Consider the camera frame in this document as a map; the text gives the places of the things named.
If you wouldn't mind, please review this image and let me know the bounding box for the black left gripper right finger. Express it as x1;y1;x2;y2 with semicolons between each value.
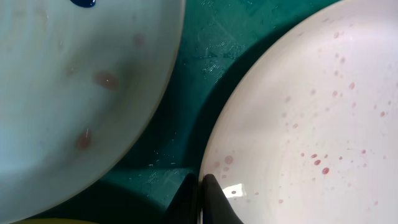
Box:
201;174;243;224

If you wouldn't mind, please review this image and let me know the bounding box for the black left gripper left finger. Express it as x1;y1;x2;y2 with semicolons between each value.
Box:
161;174;198;224

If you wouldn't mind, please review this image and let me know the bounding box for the white plate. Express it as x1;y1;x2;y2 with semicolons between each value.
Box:
200;0;397;224

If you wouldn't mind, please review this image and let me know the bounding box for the teal plastic tray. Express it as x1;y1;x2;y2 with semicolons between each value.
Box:
40;0;334;223

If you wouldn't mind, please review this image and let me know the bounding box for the yellow plate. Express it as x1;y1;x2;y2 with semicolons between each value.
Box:
12;218;97;224

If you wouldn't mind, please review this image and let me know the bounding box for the light blue plate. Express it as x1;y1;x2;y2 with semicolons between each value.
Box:
1;0;185;223

